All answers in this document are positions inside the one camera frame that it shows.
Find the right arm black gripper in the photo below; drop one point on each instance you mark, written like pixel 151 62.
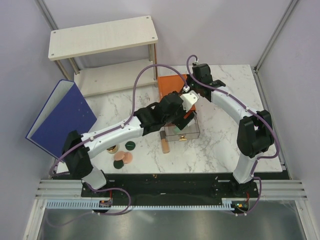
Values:
pixel 191 87

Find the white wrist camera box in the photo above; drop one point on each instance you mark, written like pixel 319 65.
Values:
pixel 189 99

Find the white wooden two-tier shelf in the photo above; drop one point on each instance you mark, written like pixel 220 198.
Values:
pixel 132 41

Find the gold round jar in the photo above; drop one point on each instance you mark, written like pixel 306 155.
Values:
pixel 113 149

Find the pink round puff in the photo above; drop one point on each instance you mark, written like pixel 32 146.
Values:
pixel 119 156
pixel 128 157

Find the orange drawer organizer box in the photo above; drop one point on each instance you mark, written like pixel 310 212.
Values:
pixel 170 88

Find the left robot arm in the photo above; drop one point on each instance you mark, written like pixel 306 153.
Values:
pixel 79 149

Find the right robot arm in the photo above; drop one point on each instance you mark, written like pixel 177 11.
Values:
pixel 254 135

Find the green white cosmetic tube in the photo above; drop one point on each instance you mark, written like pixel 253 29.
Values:
pixel 176 130

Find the dark green round puff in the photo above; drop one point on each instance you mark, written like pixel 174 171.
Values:
pixel 118 164

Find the blue ring binder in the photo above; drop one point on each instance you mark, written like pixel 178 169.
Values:
pixel 65 110

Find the beige concealer tube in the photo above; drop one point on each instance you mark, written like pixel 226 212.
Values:
pixel 164 144

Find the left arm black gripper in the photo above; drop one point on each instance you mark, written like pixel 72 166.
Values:
pixel 184 119

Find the clear acrylic bottom drawer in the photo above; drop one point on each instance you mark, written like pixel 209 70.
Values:
pixel 191 131

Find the light blue cable duct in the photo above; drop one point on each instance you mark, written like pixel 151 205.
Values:
pixel 76 204

